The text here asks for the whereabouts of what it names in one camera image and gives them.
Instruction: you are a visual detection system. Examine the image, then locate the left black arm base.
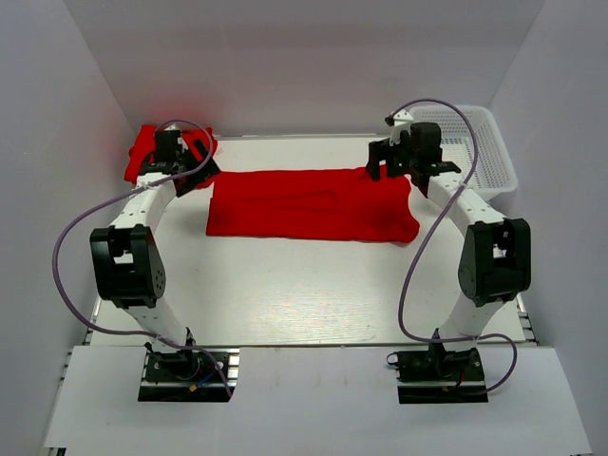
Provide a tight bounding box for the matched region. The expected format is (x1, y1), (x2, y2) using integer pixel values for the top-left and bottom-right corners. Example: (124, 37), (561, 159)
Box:
(138, 343), (239, 403)

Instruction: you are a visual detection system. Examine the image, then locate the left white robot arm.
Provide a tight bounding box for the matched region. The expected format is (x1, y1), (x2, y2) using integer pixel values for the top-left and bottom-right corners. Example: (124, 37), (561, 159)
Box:
(89, 123), (220, 379)

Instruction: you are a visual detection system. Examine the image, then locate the folded red t-shirt stack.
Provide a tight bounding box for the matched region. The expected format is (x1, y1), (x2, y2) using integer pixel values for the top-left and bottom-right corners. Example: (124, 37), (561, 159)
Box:
(124, 124), (219, 184)

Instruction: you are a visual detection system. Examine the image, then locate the white plastic mesh basket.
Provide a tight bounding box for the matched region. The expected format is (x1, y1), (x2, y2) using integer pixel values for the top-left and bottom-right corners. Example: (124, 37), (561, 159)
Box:
(408, 104), (518, 201)

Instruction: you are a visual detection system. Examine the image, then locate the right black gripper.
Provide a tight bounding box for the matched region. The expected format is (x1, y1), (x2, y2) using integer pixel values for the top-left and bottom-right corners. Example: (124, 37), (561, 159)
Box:
(366, 132), (419, 182)

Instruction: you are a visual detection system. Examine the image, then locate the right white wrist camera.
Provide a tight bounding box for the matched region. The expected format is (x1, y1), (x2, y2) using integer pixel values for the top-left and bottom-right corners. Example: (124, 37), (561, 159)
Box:
(385, 108), (414, 146)

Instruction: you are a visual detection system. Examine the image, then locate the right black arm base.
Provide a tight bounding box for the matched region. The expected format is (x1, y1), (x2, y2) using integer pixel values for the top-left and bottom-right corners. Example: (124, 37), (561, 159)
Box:
(386, 348), (488, 405)

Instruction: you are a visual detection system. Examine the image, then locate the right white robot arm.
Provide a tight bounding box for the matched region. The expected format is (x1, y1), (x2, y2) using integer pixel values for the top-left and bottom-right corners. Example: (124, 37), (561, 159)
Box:
(366, 118), (531, 379)

